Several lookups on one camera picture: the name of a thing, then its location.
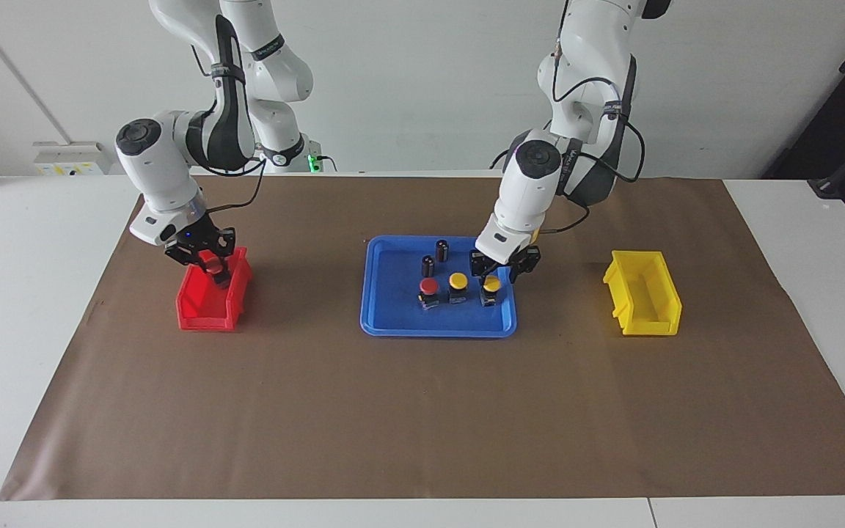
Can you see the blue plastic tray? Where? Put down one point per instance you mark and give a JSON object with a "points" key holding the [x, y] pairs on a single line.
{"points": [[393, 308]]}

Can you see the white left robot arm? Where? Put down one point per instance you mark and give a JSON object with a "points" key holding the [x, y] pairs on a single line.
{"points": [[532, 183]]}

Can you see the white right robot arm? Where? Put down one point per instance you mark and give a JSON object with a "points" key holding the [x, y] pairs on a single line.
{"points": [[151, 158]]}

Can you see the red push button switch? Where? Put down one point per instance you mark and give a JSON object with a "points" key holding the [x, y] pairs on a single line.
{"points": [[428, 286], [210, 262]]}

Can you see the white wall outlet box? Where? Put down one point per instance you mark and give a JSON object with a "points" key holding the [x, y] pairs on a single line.
{"points": [[67, 155]]}

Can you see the yellow plastic storage bin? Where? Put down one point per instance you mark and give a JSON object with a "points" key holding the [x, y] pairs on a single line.
{"points": [[661, 312]]}

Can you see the black backdrop panel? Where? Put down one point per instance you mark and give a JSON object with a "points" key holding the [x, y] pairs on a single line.
{"points": [[833, 88]]}

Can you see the black cylindrical button switch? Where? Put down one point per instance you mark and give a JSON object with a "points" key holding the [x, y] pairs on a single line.
{"points": [[428, 268], [442, 251]]}

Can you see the red plastic storage bin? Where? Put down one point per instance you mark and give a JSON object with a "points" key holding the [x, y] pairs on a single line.
{"points": [[202, 319]]}

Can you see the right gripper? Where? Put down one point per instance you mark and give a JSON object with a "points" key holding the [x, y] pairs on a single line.
{"points": [[150, 227]]}

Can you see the brown paper table mat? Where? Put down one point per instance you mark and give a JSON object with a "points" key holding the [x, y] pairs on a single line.
{"points": [[422, 411]]}

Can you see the yellow push button switch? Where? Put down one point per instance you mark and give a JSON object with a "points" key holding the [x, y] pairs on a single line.
{"points": [[492, 284], [458, 280]]}

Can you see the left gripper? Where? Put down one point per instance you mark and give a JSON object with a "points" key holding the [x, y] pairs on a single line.
{"points": [[496, 242]]}

